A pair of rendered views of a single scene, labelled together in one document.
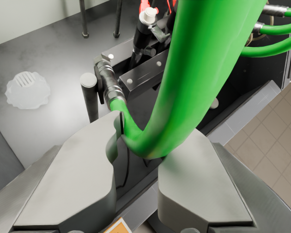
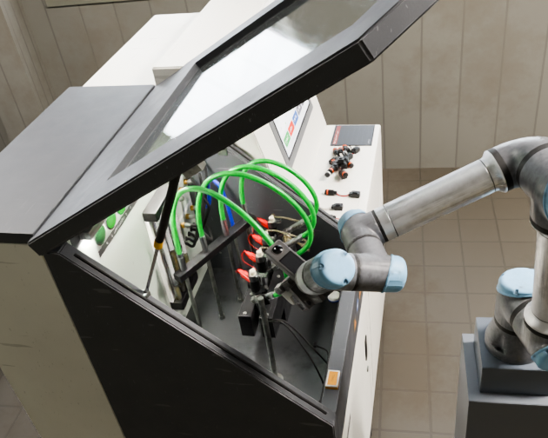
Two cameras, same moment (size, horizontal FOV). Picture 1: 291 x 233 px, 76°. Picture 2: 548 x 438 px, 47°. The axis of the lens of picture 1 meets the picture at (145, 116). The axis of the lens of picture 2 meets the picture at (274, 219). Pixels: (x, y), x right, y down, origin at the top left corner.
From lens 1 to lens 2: 140 cm
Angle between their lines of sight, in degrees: 34
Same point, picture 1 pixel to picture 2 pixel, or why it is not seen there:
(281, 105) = (468, 252)
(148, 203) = (337, 357)
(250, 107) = not seen: hidden behind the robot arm
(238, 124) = not seen: hidden behind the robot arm
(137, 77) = (269, 309)
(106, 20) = (204, 315)
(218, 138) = (346, 301)
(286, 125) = (502, 267)
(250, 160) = not seen: hidden behind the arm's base
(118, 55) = (247, 308)
